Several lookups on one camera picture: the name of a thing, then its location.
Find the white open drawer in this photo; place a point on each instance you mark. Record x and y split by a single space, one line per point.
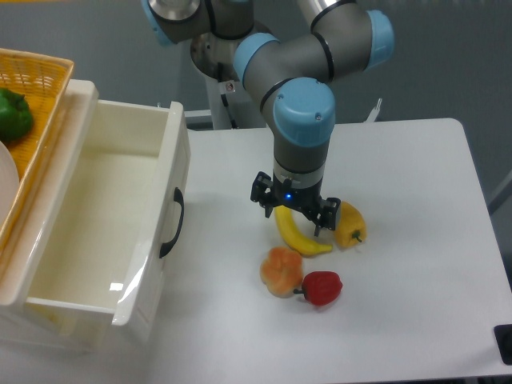
102 254

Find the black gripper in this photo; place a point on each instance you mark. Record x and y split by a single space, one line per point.
300 192

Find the round orange bread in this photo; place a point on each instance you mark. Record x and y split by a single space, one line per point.
281 271

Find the yellow woven basket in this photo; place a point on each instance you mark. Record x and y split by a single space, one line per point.
42 80

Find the black corner object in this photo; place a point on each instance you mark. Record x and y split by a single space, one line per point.
503 336

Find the white plate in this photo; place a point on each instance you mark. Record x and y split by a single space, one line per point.
9 182

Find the green bell pepper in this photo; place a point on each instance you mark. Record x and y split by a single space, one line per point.
16 117

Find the yellow banana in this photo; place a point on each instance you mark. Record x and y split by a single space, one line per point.
294 238

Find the yellow bell pepper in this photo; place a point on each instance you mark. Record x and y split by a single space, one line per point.
351 228

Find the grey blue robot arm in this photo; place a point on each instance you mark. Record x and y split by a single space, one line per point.
289 82

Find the white drawer cabinet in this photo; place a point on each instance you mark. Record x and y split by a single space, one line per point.
23 252

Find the black drawer handle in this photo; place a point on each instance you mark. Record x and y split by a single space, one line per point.
176 222

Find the red bell pepper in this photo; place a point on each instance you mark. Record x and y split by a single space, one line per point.
320 288

